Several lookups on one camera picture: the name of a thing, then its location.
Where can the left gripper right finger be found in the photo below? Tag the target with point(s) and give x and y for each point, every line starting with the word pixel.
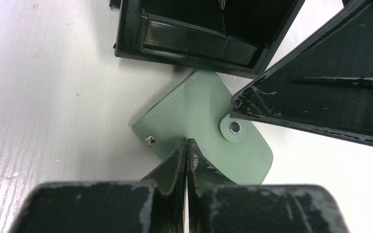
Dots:
pixel 216 204

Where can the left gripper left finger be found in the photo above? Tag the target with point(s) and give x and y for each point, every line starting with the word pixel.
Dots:
pixel 153 204

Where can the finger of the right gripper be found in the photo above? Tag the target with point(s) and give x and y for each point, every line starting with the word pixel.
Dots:
pixel 325 85

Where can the green leather card holder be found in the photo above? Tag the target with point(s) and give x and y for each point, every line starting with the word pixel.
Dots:
pixel 198 108

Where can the black plastic bin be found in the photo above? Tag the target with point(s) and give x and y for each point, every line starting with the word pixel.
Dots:
pixel 236 37

